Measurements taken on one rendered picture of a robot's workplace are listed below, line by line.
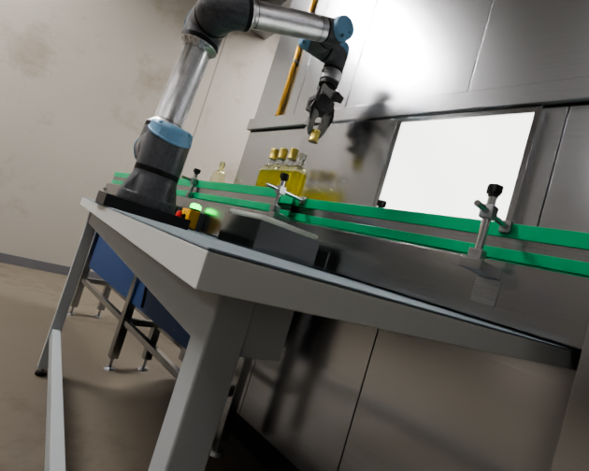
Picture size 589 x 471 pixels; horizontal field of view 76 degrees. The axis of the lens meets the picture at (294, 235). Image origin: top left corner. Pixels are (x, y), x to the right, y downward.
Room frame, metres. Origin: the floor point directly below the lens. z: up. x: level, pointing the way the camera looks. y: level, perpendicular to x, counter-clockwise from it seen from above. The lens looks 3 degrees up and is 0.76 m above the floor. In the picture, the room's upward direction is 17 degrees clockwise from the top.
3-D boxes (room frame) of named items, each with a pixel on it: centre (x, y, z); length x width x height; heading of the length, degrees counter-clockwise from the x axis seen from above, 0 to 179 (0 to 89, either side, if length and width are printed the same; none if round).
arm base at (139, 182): (1.01, 0.40, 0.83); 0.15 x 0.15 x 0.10
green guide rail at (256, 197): (1.88, 0.68, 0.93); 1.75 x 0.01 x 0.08; 42
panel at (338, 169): (1.28, -0.22, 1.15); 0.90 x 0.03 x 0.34; 42
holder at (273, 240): (1.08, 0.04, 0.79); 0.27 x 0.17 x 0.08; 132
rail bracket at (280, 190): (1.21, 0.07, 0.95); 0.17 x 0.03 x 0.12; 132
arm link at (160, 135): (1.02, 0.40, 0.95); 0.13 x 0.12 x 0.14; 31
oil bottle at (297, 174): (1.39, 0.06, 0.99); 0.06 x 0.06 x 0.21; 42
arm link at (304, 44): (1.30, 0.12, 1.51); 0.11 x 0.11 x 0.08; 31
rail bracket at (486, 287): (0.74, -0.36, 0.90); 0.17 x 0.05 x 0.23; 132
